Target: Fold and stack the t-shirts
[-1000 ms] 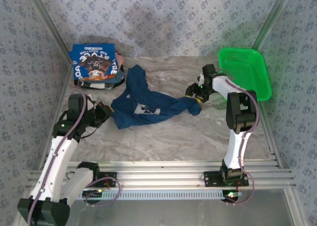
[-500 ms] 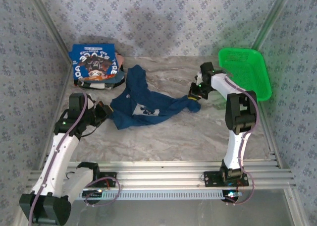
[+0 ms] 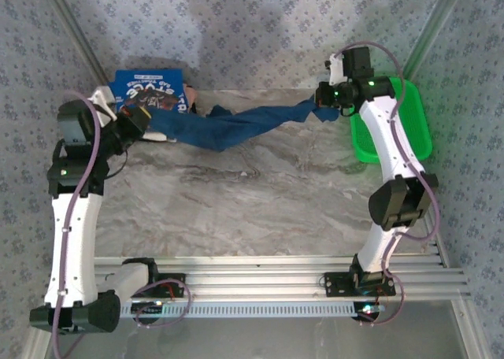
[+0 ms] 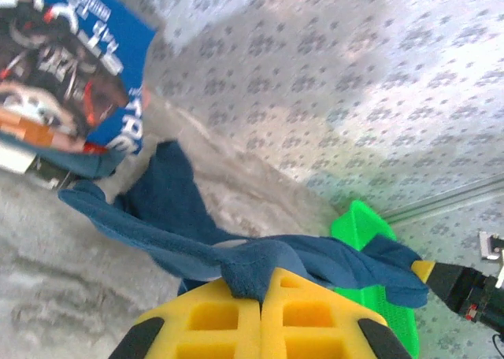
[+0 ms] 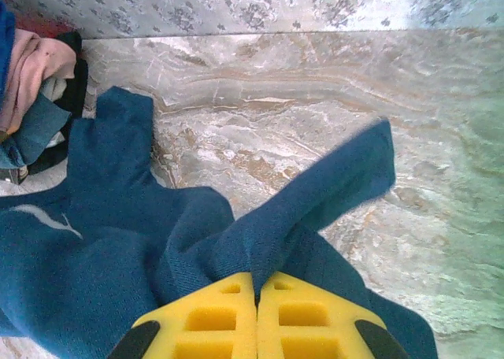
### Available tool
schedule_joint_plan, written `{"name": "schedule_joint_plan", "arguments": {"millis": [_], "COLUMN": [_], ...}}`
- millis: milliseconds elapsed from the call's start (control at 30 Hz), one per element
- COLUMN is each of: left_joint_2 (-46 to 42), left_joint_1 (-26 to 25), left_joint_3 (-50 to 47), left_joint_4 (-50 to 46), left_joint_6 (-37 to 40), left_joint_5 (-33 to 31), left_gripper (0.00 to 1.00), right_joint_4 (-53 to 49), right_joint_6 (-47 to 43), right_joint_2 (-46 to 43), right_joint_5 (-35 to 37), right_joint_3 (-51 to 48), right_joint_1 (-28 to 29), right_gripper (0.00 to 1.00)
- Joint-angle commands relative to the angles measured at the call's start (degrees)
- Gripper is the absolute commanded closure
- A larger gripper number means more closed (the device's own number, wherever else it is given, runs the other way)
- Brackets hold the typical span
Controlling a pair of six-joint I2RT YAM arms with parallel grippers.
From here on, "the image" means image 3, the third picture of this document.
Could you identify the folded pink t-shirt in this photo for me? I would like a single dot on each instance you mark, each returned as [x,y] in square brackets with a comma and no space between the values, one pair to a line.
[192,97]

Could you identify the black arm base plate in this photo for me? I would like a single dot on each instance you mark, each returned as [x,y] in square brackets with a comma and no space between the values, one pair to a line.
[173,286]
[334,288]

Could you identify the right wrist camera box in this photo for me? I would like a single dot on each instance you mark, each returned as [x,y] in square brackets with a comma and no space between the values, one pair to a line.
[358,61]

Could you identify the aluminium extrusion rail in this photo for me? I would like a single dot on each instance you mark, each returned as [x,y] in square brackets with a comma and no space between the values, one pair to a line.
[256,280]

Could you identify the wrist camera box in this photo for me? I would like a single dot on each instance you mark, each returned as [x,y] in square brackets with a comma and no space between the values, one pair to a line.
[358,61]
[73,123]

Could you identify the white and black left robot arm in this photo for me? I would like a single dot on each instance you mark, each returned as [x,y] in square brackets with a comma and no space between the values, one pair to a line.
[73,249]

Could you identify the aluminium table side rail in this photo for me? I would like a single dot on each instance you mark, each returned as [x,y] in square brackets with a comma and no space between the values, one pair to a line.
[442,254]

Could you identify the green plastic mesh basket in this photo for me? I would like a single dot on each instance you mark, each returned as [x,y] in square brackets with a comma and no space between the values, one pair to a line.
[413,130]

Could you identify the navy blue t-shirt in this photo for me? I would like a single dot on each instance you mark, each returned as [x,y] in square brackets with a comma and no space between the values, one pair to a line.
[236,126]

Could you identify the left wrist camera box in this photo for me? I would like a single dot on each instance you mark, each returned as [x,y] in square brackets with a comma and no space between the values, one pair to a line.
[73,123]

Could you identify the small black controller board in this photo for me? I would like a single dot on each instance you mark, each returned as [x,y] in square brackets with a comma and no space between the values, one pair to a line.
[368,311]
[147,313]

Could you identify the folded blue printed t-shirt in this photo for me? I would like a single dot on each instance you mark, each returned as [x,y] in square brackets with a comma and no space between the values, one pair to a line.
[149,85]

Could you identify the aluminium frame post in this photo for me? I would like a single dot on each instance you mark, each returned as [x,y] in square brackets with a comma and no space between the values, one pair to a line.
[80,44]
[429,36]

